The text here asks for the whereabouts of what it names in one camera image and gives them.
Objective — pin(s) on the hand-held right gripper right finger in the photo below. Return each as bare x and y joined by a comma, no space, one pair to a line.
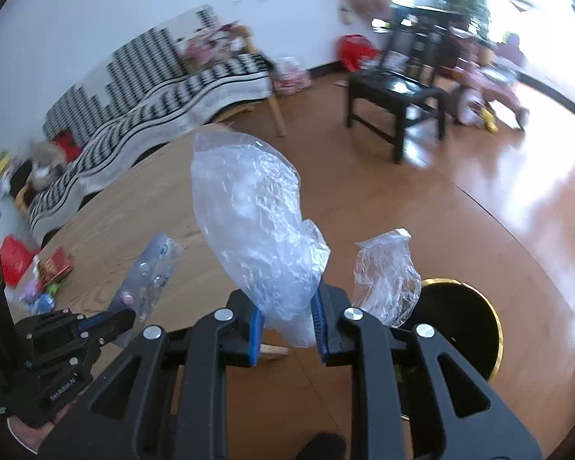
319,328

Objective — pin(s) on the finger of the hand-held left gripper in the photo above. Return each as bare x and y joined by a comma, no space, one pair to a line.
117,326

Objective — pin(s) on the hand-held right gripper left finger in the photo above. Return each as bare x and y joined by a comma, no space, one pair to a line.
255,338

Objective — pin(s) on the clear crushed plastic bottle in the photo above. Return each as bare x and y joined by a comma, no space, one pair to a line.
150,273

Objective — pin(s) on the large clear plastic bag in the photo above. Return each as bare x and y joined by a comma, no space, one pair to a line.
256,230

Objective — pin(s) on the black gold-rimmed trash can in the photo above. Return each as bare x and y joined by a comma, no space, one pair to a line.
452,326

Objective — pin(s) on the person's left hand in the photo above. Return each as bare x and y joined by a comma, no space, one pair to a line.
33,436

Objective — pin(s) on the small clear plastic bag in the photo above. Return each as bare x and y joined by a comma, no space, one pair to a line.
388,278

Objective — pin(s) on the red snack packet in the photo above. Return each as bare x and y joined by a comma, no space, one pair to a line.
55,266

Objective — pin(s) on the red bear-shaped plastic chair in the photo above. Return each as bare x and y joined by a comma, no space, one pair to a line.
16,258

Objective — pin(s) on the brown teddy bear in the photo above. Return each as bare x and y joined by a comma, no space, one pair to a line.
45,165

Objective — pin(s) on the red ladybug cushion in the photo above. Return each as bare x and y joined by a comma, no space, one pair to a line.
67,146

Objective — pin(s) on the black white striped blanket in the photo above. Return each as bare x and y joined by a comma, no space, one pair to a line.
143,100

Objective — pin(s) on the black wooden chair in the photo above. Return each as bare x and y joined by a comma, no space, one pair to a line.
397,91

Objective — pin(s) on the floral gift bag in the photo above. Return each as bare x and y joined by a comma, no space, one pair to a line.
292,74

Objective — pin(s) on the red shopping bag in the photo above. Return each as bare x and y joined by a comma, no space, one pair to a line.
357,52

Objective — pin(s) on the floral cushion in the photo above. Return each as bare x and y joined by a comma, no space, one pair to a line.
206,45

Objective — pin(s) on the pink children's tricycle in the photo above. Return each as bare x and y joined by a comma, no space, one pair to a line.
488,86

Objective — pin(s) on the wooden frame sofa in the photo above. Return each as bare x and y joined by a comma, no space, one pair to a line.
249,100

